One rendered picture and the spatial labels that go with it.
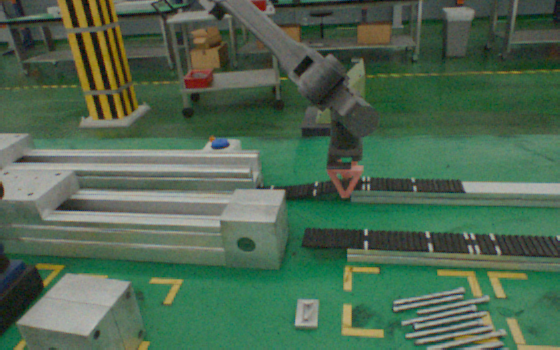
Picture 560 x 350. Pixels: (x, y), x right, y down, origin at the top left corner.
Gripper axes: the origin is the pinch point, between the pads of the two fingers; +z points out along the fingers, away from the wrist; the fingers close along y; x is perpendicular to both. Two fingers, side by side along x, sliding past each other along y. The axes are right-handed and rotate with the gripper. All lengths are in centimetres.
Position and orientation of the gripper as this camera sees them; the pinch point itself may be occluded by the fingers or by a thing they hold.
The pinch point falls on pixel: (345, 184)
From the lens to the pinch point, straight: 87.7
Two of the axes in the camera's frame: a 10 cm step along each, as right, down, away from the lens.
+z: 0.7, 8.9, 4.4
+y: -1.7, 4.5, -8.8
